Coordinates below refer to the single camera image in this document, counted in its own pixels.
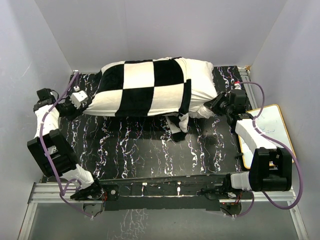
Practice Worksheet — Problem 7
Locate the white pillow insert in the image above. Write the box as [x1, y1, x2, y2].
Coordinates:
[174, 57, 218, 119]

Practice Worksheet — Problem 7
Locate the black white checkered pillowcase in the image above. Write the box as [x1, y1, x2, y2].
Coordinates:
[83, 57, 192, 142]

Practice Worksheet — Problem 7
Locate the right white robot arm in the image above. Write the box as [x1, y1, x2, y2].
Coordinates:
[204, 89, 292, 199]

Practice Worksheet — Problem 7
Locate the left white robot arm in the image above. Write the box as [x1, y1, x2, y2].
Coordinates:
[27, 88, 104, 201]

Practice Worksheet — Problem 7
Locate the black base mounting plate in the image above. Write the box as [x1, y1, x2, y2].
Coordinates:
[84, 174, 252, 211]

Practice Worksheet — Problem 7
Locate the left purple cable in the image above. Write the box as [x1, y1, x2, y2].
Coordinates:
[39, 71, 96, 220]

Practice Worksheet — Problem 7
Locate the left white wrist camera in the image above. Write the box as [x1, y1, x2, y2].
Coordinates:
[70, 86, 88, 109]

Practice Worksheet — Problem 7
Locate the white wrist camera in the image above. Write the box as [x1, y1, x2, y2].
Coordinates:
[233, 81, 242, 90]
[70, 86, 88, 109]

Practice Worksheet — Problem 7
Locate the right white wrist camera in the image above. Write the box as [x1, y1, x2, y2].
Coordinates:
[233, 81, 242, 90]

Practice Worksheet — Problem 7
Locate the aluminium frame rail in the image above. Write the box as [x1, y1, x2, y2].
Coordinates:
[19, 177, 308, 240]

